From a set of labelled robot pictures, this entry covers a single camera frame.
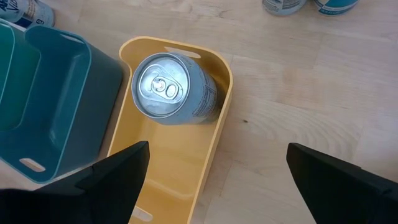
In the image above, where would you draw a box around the yellow plastic bin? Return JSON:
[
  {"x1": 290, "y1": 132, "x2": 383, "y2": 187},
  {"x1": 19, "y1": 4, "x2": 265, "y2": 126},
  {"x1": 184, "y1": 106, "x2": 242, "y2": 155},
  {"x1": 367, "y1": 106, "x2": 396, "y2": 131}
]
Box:
[{"x1": 105, "y1": 35, "x2": 234, "y2": 224}]

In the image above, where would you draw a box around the light teal plastic bin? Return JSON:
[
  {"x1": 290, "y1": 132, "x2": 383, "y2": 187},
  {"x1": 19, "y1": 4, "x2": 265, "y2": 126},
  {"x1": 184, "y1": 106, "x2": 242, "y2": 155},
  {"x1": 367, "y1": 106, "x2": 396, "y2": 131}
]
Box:
[{"x1": 0, "y1": 17, "x2": 42, "y2": 131}]

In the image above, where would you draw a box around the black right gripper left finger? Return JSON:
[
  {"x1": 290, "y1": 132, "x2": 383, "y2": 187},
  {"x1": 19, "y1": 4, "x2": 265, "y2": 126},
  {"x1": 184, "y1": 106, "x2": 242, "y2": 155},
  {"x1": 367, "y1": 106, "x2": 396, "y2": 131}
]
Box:
[{"x1": 0, "y1": 141, "x2": 150, "y2": 224}]

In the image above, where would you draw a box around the silver Celsius can black lid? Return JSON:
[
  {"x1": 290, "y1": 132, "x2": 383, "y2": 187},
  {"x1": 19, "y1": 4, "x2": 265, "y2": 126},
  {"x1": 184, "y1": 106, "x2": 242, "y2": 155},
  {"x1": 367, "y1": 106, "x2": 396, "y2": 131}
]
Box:
[
  {"x1": 262, "y1": 0, "x2": 308, "y2": 17},
  {"x1": 0, "y1": 0, "x2": 56, "y2": 29}
]

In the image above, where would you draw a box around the dark blue-teal plastic bin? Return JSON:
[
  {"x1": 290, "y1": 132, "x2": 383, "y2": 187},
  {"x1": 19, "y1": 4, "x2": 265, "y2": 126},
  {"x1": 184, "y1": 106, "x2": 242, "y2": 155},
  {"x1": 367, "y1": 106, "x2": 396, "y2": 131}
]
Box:
[{"x1": 0, "y1": 25, "x2": 125, "y2": 185}]

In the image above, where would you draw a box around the white and blue Spindrift can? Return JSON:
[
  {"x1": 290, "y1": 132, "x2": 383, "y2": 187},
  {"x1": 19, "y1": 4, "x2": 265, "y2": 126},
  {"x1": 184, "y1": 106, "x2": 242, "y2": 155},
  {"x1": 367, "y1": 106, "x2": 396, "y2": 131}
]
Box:
[{"x1": 131, "y1": 52, "x2": 218, "y2": 126}]

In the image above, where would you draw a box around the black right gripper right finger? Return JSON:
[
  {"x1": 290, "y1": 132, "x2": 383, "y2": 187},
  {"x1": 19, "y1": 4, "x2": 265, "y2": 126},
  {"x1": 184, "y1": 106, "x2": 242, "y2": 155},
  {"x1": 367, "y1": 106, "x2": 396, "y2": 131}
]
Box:
[{"x1": 285, "y1": 142, "x2": 398, "y2": 224}]

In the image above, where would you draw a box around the slim blue-silver Red Bull can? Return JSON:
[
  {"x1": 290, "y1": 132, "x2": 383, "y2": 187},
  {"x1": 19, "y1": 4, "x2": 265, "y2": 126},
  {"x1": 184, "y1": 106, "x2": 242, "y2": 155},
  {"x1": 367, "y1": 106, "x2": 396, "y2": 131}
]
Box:
[{"x1": 313, "y1": 0, "x2": 361, "y2": 16}]

